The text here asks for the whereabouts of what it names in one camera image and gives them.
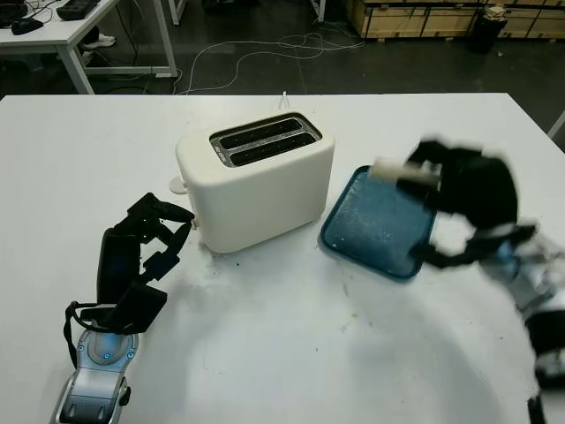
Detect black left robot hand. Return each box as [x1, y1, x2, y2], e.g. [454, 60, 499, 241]
[97, 192, 196, 309]

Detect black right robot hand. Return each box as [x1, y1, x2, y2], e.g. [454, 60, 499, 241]
[396, 140, 520, 232]

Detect slice of white bread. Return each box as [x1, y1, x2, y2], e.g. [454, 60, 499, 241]
[370, 156, 442, 187]

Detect blue plastic tray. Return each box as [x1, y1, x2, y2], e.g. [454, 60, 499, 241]
[320, 164, 439, 284]

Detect cream white two-slot toaster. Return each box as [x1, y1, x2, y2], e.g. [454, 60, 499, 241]
[175, 112, 336, 255]

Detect black trash bin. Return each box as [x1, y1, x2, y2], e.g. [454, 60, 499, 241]
[467, 4, 509, 55]

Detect wooden crates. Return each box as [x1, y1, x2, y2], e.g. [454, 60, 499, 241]
[346, 0, 565, 43]

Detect white shoe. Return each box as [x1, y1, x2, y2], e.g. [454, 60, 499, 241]
[82, 33, 117, 49]

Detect white office desk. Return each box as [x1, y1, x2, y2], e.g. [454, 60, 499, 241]
[0, 0, 178, 95]

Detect black computer mouse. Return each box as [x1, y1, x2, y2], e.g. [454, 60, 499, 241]
[11, 18, 45, 35]

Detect black electronic meter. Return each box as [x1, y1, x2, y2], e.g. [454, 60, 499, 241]
[56, 0, 99, 20]

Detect black laptop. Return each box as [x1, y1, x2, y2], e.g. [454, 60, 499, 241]
[0, 0, 29, 27]

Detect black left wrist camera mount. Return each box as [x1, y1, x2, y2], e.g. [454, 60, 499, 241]
[112, 282, 170, 335]

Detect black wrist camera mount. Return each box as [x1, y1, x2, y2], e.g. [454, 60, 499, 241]
[410, 229, 509, 271]
[112, 282, 170, 335]

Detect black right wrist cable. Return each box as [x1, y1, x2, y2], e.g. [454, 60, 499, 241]
[493, 220, 543, 248]

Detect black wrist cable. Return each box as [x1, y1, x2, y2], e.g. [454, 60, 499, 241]
[493, 220, 543, 248]
[64, 300, 121, 368]

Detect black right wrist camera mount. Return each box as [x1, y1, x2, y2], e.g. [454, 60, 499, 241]
[410, 229, 509, 271]

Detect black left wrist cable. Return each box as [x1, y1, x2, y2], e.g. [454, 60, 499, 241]
[64, 300, 121, 368]

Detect white floor cable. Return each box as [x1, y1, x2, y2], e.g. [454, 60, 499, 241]
[172, 31, 367, 96]

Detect white table frame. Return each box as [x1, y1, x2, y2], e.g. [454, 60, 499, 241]
[169, 0, 328, 26]

